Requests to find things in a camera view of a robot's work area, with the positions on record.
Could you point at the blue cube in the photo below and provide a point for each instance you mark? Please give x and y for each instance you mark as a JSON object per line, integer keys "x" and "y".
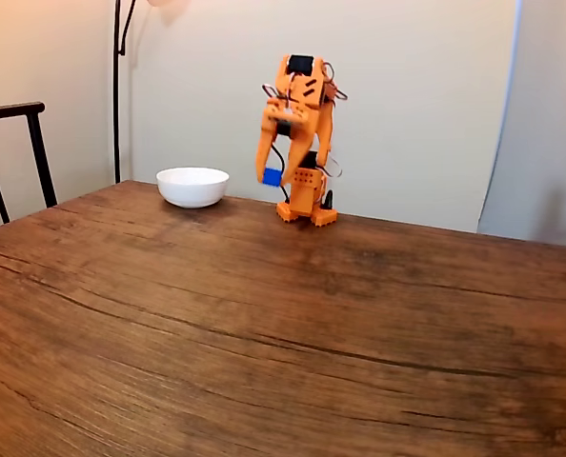
{"x": 273, "y": 176}

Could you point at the white bowl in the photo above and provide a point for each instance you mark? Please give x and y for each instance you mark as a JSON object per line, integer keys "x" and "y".
{"x": 192, "y": 186}

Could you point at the black clamp knob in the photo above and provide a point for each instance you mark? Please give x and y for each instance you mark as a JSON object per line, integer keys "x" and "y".
{"x": 329, "y": 200}

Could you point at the black floor lamp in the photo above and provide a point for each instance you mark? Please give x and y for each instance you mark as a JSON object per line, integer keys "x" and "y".
{"x": 116, "y": 95}

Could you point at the black wooden chair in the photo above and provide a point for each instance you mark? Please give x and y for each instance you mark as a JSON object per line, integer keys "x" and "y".
{"x": 35, "y": 138}

